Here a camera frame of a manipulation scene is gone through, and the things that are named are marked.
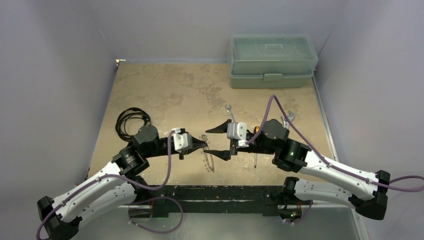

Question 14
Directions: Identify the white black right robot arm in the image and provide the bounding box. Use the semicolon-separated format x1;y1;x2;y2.
207;119;390;220

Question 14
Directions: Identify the screwdriver black yellow handle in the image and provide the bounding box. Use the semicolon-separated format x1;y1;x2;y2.
253;126;260;169

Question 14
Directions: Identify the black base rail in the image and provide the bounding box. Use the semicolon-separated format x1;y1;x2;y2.
139;185;289;218

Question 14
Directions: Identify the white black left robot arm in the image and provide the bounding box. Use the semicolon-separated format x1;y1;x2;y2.
35;125;207;240

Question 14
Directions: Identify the green translucent plastic toolbox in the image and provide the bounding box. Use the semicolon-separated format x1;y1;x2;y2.
227;33;319;89

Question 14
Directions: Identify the adjustable wrench red handle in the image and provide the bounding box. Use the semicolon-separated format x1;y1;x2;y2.
281;110;295;129

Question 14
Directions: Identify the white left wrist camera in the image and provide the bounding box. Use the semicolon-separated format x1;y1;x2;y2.
172;128;193;153

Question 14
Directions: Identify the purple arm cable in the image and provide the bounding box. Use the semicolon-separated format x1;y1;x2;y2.
245;94;424;193
35;129;181;240

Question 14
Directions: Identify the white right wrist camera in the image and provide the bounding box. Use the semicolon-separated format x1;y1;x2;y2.
226;122;249;148

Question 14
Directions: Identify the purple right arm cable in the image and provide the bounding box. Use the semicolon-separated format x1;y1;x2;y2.
245;94;424;193

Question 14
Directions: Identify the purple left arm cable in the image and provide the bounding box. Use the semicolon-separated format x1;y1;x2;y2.
35;129;181;240

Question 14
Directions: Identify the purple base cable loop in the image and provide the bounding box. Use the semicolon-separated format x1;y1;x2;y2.
127;196;184;235

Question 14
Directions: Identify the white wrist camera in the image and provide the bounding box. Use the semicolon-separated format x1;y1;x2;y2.
226;122;249;148
172;128;193;153

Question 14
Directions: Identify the small silver open-end wrench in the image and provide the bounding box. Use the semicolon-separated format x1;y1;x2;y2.
224;104;236;123

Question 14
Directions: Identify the coiled black cable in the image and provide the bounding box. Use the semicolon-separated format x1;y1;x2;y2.
115;107;152;142

